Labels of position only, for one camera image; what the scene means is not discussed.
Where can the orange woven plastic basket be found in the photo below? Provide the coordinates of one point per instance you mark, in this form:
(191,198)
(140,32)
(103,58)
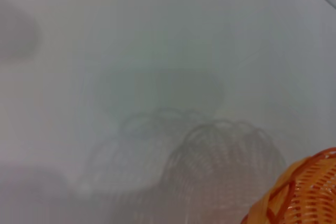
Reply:
(312,190)

